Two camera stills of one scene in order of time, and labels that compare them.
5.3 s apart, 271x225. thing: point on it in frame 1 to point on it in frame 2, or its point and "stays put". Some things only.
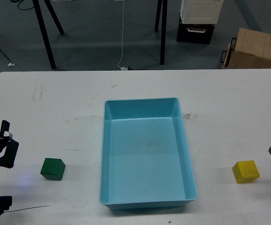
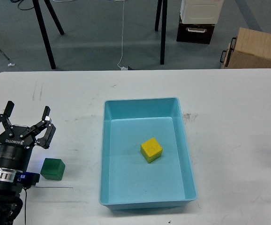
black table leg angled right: x=158 y=11 stays put
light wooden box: x=252 y=49 stays put
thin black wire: x=19 y=209 to x=48 y=187
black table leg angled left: x=54 y=17 stays put
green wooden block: x=53 y=168 stays put
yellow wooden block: x=245 y=172 to x=151 y=150
